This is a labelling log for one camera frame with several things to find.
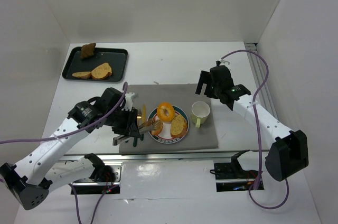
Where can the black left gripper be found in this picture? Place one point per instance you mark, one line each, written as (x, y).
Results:
(131, 122)

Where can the aluminium front rail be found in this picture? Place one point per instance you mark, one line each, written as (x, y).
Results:
(168, 156)

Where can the orange round bun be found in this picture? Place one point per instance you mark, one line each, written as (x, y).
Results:
(157, 130)

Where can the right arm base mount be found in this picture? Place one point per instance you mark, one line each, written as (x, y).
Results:
(230, 176)

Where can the orange glazed donut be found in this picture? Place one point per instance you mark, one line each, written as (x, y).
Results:
(165, 112)

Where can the black rectangular tray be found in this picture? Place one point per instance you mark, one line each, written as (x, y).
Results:
(116, 58)

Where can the dark brown bread chunk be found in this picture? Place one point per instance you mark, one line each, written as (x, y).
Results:
(87, 50)

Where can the pale green ceramic mug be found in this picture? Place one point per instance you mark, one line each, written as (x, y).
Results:
(199, 113)

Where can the white plate teal red rim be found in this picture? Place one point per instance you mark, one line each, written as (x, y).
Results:
(164, 137)

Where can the gold knife green handle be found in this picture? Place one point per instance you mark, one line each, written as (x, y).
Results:
(143, 117)

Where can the aluminium side rail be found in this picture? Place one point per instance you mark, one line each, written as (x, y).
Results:
(259, 74)

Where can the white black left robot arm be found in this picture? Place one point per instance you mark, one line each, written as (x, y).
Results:
(31, 179)

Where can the seeded bread slice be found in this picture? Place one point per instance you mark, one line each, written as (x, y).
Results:
(101, 72)
(178, 127)

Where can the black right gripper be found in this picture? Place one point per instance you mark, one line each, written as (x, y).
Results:
(209, 84)

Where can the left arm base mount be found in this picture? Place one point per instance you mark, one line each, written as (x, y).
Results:
(104, 179)

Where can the grey cloth placemat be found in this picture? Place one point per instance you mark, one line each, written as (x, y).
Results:
(182, 97)

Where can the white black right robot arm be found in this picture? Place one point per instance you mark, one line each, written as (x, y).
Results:
(288, 149)

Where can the thin brown bread slice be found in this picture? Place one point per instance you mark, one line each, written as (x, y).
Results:
(82, 75)

